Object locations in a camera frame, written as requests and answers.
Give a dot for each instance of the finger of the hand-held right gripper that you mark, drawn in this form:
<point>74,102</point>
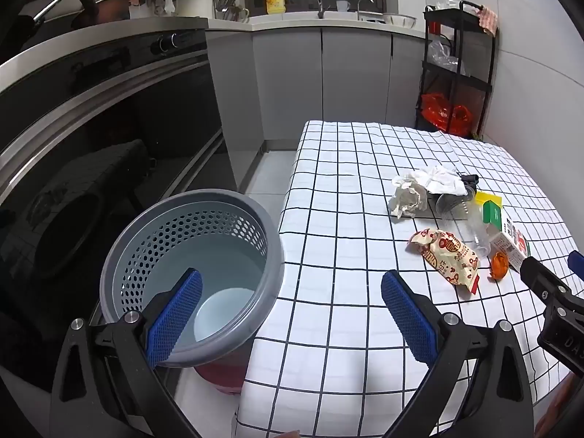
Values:
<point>543,278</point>
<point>577,264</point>

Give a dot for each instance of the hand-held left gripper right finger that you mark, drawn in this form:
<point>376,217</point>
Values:
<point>410,319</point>

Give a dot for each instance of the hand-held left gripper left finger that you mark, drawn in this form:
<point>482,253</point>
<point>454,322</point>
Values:
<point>175,319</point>

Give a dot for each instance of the orange fruit peel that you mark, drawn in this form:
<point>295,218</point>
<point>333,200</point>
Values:
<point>499,265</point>

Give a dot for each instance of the printed snack bag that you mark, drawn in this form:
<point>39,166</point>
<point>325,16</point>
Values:
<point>449,255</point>

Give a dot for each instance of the grey perforated waste basket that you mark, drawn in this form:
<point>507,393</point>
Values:
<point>137,242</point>

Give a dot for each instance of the yellow plastic container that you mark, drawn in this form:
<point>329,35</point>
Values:
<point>488,198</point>

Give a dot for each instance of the white tissue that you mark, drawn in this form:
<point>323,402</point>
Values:
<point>440,178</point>

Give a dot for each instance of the red plastic stool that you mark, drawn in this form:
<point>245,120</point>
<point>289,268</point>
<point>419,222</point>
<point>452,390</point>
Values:
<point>223,372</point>

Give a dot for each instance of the clear plastic bottle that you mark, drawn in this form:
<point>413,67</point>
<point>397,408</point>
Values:
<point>478,232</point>

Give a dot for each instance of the green small box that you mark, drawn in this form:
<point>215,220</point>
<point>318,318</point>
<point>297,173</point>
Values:
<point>492,213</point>

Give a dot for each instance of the white checkered tablecloth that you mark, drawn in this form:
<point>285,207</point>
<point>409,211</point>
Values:
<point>356,219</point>

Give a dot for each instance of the clear plastic cup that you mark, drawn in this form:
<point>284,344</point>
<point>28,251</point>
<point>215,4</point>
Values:
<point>451,205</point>

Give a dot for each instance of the beige crumpled tissue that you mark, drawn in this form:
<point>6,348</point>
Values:
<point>408,197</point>

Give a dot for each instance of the black binder clip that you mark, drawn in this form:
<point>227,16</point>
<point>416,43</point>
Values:
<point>470,179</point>

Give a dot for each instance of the red plastic bag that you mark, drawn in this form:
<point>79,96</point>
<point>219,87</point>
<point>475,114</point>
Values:
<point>440,112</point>

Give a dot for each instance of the black built-in oven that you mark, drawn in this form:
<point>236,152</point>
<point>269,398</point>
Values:
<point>91,123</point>

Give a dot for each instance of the black metal storage rack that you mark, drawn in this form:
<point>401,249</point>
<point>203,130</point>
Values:
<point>456,82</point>

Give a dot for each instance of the clear plastic bag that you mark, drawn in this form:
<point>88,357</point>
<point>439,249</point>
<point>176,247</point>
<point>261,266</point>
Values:
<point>445,57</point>

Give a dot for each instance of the red checkered cloth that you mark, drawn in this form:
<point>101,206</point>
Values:
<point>489,20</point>

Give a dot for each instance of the grey kitchen cabinets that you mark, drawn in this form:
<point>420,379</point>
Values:
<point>292,82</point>

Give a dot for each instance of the black oven knob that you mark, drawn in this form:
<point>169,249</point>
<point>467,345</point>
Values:
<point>165,42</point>

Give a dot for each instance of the small curved faucet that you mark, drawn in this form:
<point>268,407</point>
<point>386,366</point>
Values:
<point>365,3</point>

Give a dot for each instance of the brown clay pot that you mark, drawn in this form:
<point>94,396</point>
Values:
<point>105,7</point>

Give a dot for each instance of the white cup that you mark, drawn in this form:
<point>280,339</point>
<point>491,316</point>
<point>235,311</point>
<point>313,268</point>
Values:
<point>343,6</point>

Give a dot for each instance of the yellow detergent bottle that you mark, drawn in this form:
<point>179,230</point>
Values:
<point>275,2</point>

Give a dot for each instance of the tall kitchen faucet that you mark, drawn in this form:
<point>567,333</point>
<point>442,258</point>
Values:
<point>318,0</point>

